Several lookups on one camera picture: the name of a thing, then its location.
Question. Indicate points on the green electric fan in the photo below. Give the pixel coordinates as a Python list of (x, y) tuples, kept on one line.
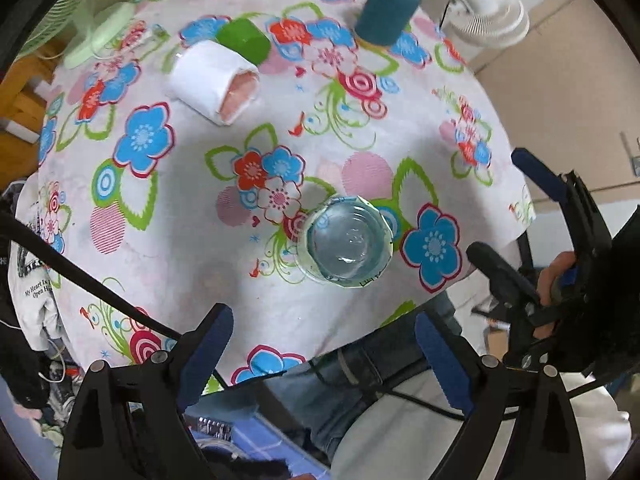
[(82, 25)]

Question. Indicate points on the white printed garment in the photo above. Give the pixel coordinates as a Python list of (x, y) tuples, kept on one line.
[(35, 285)]

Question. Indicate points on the teal cup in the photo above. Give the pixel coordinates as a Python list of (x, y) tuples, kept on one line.
[(387, 10)]

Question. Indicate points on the black cloth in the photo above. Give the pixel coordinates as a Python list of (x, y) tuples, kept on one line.
[(20, 360)]

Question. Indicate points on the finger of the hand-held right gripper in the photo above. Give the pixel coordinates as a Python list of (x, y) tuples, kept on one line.
[(542, 176), (500, 272)]

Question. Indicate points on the white paper cup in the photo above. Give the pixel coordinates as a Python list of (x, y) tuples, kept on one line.
[(205, 77)]

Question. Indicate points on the person's white shirt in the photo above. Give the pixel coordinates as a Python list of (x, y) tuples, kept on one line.
[(500, 450)]

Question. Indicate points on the person's right hand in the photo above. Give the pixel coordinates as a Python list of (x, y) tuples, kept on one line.
[(552, 270)]

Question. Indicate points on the white electric fan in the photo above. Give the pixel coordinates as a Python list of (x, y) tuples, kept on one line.
[(487, 7)]

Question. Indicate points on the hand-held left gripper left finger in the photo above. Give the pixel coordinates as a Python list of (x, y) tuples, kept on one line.
[(205, 355)]

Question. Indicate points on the wooden chair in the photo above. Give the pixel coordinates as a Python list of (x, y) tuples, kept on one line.
[(22, 95)]

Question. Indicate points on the person's blue jeans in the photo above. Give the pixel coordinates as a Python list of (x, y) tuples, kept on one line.
[(350, 385)]

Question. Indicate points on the green cup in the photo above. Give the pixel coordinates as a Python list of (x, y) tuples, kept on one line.
[(242, 40)]

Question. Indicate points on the floral tablecloth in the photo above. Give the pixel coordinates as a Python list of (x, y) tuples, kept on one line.
[(200, 175)]

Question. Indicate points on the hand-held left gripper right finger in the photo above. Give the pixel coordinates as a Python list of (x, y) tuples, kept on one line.
[(442, 360)]

